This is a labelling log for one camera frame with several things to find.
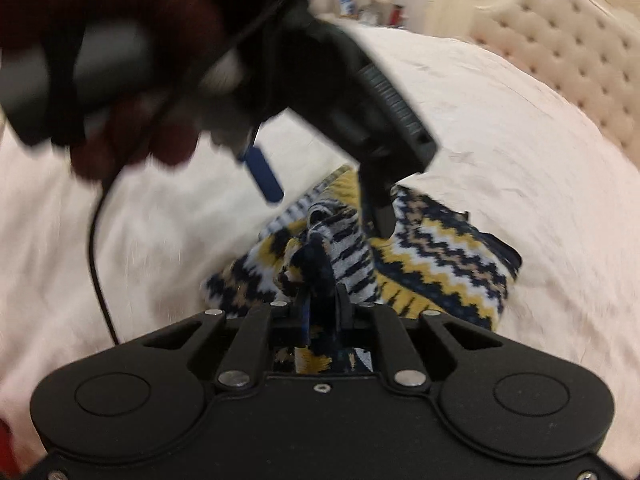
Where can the cream tufted headboard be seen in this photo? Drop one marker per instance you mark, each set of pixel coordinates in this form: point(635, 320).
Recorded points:
point(585, 50)

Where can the red can on nightstand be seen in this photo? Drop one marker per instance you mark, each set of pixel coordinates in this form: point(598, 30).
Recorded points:
point(397, 17)

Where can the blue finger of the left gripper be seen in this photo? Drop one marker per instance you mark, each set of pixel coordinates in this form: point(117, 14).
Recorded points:
point(376, 179)
point(259, 169)

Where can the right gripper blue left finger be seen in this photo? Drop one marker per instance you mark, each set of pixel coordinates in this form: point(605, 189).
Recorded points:
point(303, 320)

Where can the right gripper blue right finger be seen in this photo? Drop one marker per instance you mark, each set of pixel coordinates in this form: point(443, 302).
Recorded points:
point(343, 313)

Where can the left hand in red glove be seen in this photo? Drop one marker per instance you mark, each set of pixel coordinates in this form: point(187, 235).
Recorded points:
point(74, 73)

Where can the cream bed cover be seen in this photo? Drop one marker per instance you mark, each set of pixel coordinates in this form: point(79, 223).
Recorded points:
point(526, 165)

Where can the patterned knit sweater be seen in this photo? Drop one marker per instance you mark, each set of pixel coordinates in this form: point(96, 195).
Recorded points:
point(435, 259)

